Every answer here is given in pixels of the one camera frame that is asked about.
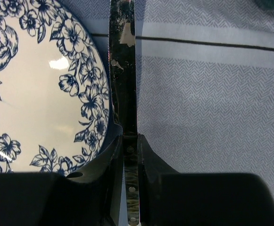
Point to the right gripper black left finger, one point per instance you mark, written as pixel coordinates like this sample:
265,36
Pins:
90,196

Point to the blue floral white plate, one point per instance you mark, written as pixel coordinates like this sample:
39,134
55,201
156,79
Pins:
54,95

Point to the dark green white mug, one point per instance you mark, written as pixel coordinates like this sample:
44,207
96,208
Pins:
272,3

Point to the silver knife black handle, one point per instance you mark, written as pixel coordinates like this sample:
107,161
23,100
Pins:
122,69

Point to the blue beige checked cloth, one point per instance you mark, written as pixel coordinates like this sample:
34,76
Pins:
205,84

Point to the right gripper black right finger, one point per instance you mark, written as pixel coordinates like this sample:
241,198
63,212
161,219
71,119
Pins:
171,198

